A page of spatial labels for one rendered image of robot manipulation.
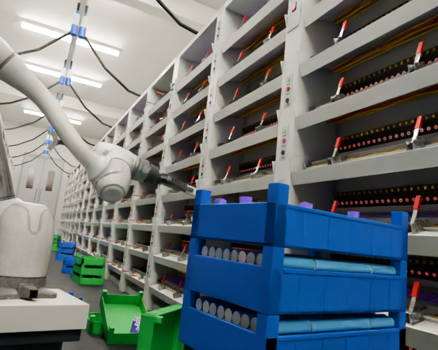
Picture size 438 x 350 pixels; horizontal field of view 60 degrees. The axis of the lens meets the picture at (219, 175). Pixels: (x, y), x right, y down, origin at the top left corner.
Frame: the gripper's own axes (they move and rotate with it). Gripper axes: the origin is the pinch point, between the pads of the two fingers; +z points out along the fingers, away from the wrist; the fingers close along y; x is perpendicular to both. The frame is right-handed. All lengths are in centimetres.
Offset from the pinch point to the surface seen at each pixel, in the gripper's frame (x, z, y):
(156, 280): -42, 32, -100
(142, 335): -56, -4, 8
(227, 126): 46, 18, -30
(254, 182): 9.0, 17.2, 16.4
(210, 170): 19.8, 16.8, -30.1
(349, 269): -23, -10, 101
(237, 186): 8.6, 17.5, 2.9
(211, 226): -23, -28, 90
